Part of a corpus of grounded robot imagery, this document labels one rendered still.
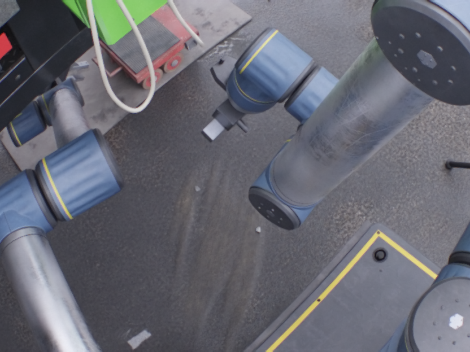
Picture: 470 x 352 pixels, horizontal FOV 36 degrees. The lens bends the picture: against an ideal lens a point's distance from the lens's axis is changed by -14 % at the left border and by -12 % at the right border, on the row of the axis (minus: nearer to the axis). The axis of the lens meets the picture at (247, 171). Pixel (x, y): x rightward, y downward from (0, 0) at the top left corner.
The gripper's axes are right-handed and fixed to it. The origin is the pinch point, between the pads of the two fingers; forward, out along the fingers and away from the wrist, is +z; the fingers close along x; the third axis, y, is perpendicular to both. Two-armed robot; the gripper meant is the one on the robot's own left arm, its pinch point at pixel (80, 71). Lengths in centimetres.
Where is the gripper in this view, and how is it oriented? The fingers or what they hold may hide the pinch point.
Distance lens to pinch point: 267.8
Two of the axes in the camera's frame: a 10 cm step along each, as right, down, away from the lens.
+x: -4.0, 7.6, 5.2
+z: 6.4, -1.8, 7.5
